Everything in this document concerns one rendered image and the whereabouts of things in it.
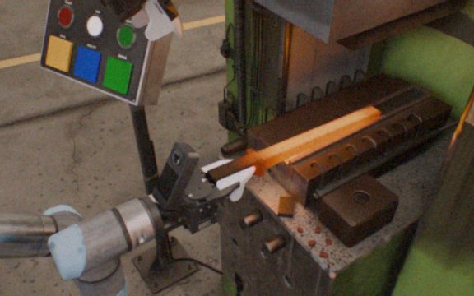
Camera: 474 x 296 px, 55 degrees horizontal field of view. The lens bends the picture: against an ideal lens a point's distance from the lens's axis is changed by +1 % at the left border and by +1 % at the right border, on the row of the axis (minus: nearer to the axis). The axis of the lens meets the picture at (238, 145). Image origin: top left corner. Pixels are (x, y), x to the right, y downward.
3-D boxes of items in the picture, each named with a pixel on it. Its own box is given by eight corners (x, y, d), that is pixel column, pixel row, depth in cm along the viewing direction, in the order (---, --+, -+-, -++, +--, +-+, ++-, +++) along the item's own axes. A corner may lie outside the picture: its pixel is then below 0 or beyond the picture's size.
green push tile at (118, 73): (125, 95, 107) (132, 64, 106) (101, 86, 110) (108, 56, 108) (130, 95, 109) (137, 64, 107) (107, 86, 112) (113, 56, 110)
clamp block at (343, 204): (348, 250, 81) (354, 227, 77) (316, 219, 86) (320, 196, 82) (394, 221, 86) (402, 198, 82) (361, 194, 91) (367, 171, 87)
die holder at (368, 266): (307, 386, 106) (332, 276, 77) (220, 269, 130) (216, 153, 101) (457, 271, 129) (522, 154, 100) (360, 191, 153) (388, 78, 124)
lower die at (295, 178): (304, 208, 88) (309, 177, 83) (246, 152, 101) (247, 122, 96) (442, 133, 106) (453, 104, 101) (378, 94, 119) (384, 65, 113)
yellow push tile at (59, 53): (65, 71, 115) (70, 42, 114) (45, 63, 118) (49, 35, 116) (71, 72, 117) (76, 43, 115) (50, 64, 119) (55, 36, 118)
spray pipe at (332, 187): (316, 208, 85) (318, 197, 83) (307, 199, 87) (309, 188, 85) (435, 143, 100) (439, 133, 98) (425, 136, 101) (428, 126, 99)
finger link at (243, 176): (253, 185, 86) (210, 202, 83) (253, 162, 83) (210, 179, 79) (262, 195, 84) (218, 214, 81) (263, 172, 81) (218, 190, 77)
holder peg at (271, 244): (270, 258, 86) (271, 250, 85) (262, 248, 88) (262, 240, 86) (286, 248, 88) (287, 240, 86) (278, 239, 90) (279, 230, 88)
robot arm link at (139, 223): (110, 198, 74) (131, 231, 68) (137, 187, 76) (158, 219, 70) (118, 228, 78) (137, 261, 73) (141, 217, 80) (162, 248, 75)
